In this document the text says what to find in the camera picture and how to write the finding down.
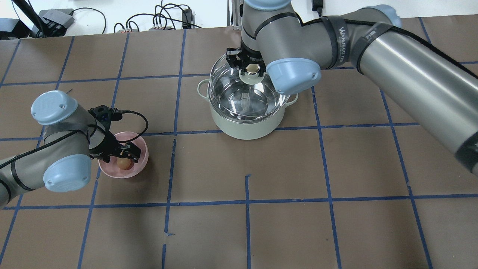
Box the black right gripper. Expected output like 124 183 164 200
226 44 266 75

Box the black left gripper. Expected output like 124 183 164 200
88 106 142 162

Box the glass pot lid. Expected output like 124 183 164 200
206 55 289 124

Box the beige egg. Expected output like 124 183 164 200
116 158 134 170

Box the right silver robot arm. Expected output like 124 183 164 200
225 0 478 175

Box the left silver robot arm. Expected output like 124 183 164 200
0 90 149 207

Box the pale green cooking pot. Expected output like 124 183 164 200
197 55 298 140

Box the pink bowl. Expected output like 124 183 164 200
97 136 149 179

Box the black monitor stand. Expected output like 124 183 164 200
0 0 75 40

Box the brown paper table mat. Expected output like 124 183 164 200
0 28 478 269

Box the aluminium frame post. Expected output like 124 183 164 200
227 0 244 30

